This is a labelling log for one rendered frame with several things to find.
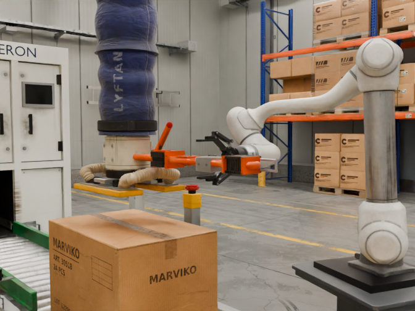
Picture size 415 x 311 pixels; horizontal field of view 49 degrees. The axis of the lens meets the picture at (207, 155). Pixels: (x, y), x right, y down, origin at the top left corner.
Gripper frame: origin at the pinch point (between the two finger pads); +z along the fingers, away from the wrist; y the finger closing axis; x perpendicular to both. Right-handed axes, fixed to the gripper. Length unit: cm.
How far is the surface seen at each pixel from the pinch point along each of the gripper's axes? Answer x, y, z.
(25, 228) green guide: 197, 55, -8
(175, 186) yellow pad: 9.4, 10.3, 4.9
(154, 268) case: -3.7, 34.1, 24.1
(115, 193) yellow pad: 11.9, 10.5, 28.9
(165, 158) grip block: -2.8, -1.4, 18.3
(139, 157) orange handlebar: 14.0, -1.3, 17.3
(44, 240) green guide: 164, 59, -8
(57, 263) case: 48, 41, 34
